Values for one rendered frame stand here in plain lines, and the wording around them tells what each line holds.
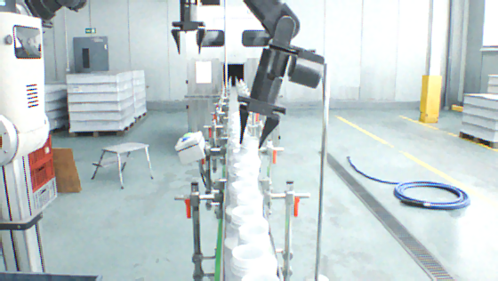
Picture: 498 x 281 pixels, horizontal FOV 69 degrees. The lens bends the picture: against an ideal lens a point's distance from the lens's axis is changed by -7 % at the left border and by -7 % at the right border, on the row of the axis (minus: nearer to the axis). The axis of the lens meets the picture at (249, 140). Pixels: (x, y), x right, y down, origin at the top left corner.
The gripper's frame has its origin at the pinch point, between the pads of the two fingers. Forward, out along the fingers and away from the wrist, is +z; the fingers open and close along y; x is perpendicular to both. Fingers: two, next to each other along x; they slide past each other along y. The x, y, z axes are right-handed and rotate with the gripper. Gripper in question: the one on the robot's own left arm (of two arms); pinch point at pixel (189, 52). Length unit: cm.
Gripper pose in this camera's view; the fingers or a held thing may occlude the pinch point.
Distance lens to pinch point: 125.0
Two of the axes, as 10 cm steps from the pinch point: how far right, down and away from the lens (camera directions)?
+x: 0.4, 2.0, -9.8
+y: -10.0, 0.0, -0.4
